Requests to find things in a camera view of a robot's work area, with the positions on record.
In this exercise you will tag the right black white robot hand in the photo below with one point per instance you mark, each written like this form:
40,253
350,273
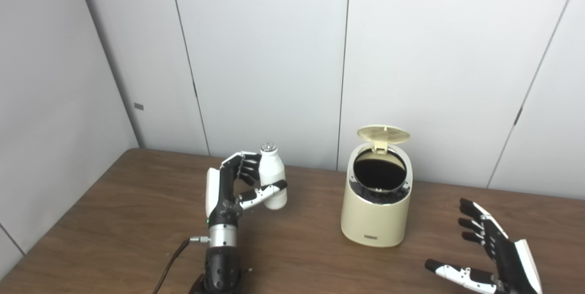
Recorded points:
509,266

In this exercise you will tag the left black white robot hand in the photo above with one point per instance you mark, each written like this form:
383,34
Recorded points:
221,193

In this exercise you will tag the small white plastic bottle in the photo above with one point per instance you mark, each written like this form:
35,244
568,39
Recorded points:
272,170

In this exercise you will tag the cream-colored bin body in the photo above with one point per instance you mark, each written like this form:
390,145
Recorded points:
372,221

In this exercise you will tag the round cream bin lid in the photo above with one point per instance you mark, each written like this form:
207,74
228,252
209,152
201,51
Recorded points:
383,134

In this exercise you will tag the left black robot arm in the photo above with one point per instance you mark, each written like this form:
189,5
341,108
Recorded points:
222,262

